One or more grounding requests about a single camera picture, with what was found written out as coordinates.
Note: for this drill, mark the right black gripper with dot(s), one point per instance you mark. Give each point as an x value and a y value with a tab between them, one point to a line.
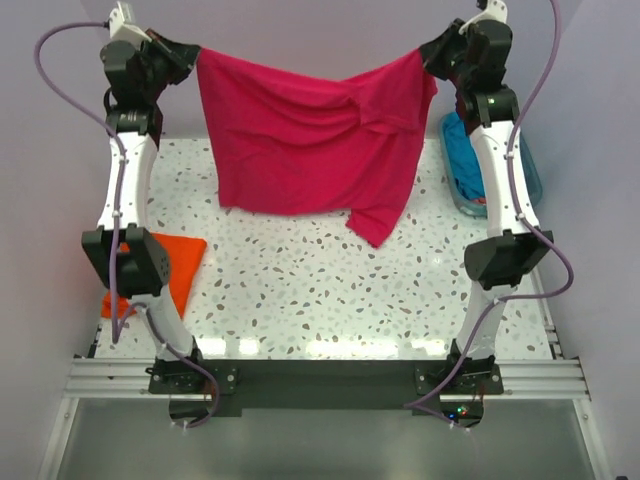
434	50

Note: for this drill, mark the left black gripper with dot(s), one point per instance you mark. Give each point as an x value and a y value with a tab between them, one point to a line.
184	54

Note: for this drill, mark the pink t shirt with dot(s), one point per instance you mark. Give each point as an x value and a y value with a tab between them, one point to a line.
289	144

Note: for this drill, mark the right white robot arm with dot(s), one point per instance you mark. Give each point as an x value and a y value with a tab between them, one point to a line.
515	243

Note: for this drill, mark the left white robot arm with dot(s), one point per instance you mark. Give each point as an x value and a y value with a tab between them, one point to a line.
129	260

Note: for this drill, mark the blue t shirt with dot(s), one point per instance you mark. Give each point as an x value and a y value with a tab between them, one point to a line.
463	160

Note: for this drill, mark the folded orange t shirt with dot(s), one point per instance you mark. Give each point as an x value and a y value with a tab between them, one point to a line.
185	255

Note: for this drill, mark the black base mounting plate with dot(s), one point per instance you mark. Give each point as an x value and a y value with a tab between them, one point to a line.
228	388

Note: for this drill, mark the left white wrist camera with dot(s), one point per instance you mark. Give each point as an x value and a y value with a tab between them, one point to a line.
122	26

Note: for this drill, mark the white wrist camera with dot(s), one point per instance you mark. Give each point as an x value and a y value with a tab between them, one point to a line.
122	26
495	10

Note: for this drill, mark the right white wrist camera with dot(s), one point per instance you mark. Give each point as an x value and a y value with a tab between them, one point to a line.
495	10

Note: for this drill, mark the aluminium frame rail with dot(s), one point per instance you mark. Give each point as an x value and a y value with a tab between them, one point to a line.
124	378

